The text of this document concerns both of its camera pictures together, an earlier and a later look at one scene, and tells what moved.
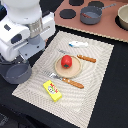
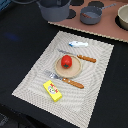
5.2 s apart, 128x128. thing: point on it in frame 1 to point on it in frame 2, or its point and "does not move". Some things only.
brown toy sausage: [85, 15] does not move
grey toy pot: [15, 73] to [54, 11]
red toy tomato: [66, 61] does not move
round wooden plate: [71, 72] does not move
